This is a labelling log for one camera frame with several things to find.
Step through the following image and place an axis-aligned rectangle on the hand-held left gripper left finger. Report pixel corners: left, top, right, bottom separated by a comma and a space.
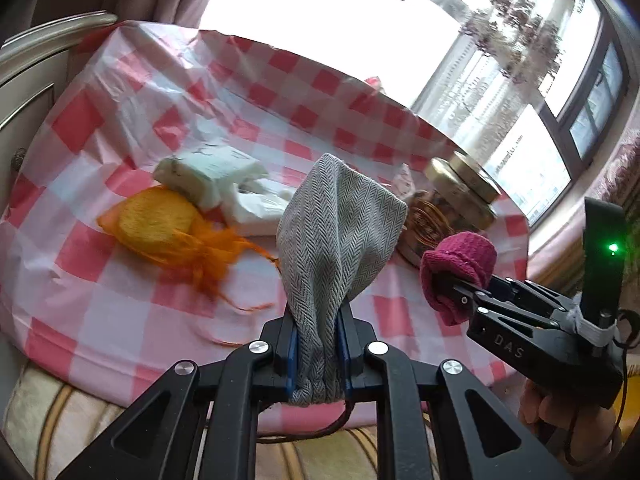
52, 315, 301, 480

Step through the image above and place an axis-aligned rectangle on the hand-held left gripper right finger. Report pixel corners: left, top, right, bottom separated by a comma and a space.
336, 312, 576, 480

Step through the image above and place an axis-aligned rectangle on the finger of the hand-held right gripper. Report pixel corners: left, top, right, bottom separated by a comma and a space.
451, 285, 557, 332
434, 269, 577, 319

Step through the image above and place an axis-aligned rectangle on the magenta knit sock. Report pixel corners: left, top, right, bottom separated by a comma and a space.
420, 231, 498, 327

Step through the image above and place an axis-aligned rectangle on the grey herringbone drawstring bag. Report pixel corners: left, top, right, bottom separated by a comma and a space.
255, 153, 408, 443

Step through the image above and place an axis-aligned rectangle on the person's right hand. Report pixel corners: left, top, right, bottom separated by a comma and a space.
517, 377, 621, 463

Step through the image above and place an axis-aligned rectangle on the clear jar with gold lid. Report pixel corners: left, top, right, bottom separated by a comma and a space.
397, 151, 502, 268

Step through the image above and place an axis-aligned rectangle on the pink floral curtain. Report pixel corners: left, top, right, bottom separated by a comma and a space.
530, 135, 640, 301

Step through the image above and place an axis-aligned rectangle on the pink white checkered tablecloth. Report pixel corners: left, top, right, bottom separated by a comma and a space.
0, 20, 531, 436

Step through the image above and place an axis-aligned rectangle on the sheer floral curtain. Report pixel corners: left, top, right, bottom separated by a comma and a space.
350, 0, 606, 211

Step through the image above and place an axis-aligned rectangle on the striped terry towel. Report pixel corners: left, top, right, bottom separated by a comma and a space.
2, 360, 451, 480

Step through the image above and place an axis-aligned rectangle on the cream dresser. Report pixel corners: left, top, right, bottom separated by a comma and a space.
0, 10, 118, 211

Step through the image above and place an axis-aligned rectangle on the floral drawstring pouch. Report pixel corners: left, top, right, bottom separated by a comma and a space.
392, 162, 418, 201

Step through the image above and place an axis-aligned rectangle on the orange mesh drawstring bag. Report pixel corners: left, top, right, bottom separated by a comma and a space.
96, 185, 281, 316

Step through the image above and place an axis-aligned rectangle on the dark window frame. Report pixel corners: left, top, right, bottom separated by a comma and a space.
540, 0, 633, 166

